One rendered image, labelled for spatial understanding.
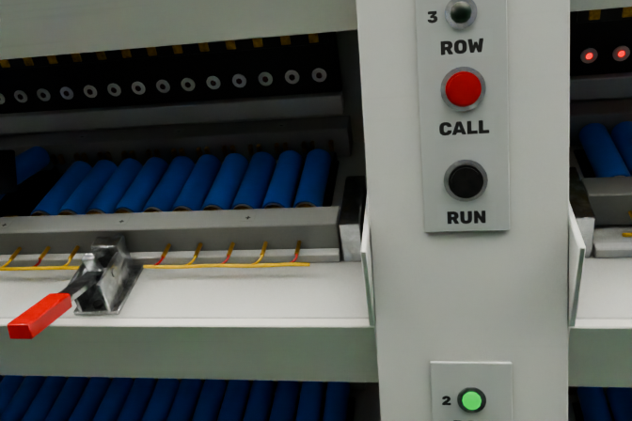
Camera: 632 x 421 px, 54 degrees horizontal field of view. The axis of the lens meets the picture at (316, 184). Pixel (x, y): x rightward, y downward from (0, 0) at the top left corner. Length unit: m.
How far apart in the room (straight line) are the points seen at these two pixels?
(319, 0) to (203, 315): 0.18
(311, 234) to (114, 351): 0.13
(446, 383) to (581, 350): 0.07
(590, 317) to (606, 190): 0.08
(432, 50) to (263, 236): 0.15
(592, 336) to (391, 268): 0.10
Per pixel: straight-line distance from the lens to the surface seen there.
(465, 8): 0.29
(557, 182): 0.31
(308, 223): 0.36
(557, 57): 0.30
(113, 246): 0.38
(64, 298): 0.34
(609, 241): 0.38
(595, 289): 0.35
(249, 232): 0.37
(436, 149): 0.30
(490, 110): 0.30
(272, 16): 0.32
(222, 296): 0.36
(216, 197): 0.41
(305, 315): 0.34
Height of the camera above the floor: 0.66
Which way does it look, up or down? 11 degrees down
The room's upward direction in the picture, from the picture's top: 4 degrees counter-clockwise
